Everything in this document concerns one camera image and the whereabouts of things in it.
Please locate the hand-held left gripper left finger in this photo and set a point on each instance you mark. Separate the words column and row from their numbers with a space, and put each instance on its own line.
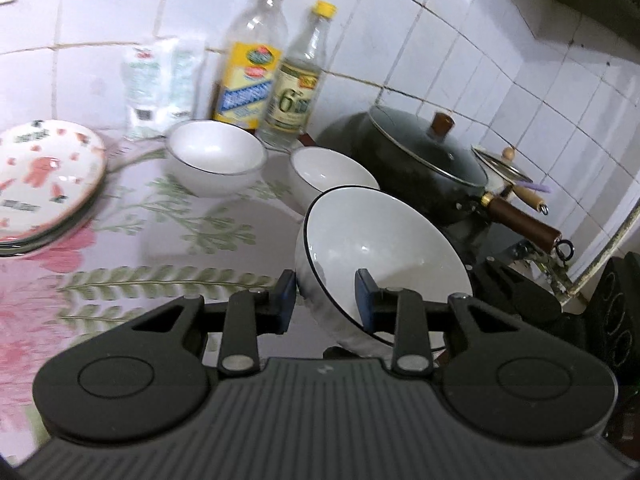
column 286, row 302

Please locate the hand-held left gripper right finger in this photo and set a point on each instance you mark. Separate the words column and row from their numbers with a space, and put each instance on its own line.
column 364, row 305

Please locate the white black-rimmed bowl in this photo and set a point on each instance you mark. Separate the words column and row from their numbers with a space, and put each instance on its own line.
column 390, row 250
column 215, row 152
column 325, row 172

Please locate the pink rimmed plate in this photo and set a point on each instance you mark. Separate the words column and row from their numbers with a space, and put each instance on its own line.
column 85, row 210

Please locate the pink rabbit print plate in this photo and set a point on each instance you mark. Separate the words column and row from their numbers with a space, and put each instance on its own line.
column 40, row 175

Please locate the black gas stove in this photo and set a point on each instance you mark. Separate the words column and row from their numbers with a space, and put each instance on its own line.
column 520, row 290

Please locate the floral tablecloth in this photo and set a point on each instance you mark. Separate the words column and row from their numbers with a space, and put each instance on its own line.
column 150, row 240

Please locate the black pot with lid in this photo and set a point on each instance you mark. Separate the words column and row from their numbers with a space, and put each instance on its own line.
column 415, row 160

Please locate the small cream pot with lid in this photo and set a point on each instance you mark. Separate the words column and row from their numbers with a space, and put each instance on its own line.
column 500, row 170

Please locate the clear vinegar bottle yellow cap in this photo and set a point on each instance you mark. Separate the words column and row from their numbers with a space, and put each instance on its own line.
column 290, row 105

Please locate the yellow label cooking wine bottle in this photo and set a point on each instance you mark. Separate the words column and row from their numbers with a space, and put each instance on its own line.
column 247, row 85

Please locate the clear plastic packet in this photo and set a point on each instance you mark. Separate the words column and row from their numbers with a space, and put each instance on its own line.
column 185, row 80

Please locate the white salt packet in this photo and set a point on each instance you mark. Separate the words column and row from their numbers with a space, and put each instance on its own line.
column 145, row 90

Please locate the dark range hood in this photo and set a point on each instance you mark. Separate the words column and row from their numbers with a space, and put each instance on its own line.
column 600, row 5

